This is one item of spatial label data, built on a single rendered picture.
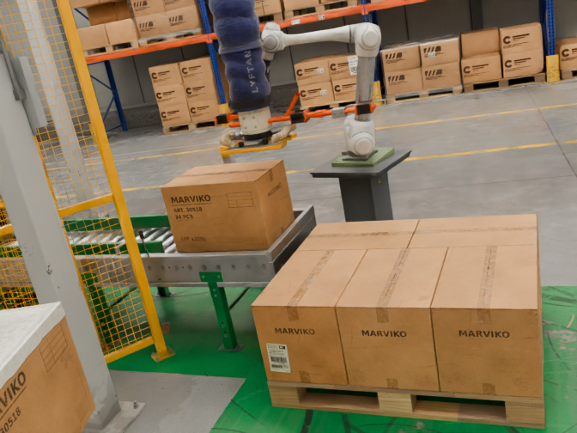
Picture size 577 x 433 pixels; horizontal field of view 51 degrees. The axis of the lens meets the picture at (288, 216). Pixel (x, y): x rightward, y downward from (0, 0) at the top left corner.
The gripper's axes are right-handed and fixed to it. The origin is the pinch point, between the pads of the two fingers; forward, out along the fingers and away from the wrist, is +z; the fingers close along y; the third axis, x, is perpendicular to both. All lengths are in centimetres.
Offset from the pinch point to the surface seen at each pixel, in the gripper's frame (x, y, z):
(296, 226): -9, -67, 59
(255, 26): 34, -44, -41
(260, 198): 21, -69, 42
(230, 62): 42, -42, -21
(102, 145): 95, -27, 35
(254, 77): 31, -50, -17
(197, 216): 42, -43, 66
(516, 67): -613, 332, -34
